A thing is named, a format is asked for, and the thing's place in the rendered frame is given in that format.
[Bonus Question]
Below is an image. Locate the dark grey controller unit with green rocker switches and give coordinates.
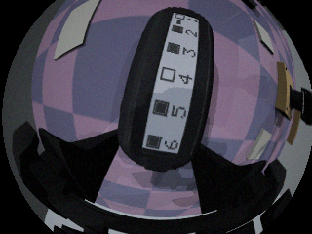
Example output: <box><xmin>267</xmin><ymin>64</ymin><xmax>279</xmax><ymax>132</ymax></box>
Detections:
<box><xmin>117</xmin><ymin>7</ymin><xmax>215</xmax><ymax>172</ymax></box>

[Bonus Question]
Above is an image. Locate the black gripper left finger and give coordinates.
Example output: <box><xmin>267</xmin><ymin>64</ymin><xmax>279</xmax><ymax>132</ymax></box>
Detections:
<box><xmin>39</xmin><ymin>128</ymin><xmax>120</xmax><ymax>203</ymax></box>

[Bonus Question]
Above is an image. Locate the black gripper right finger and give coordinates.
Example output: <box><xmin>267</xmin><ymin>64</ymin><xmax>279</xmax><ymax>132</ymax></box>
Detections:
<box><xmin>191</xmin><ymin>143</ymin><xmax>268</xmax><ymax>214</ymax></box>

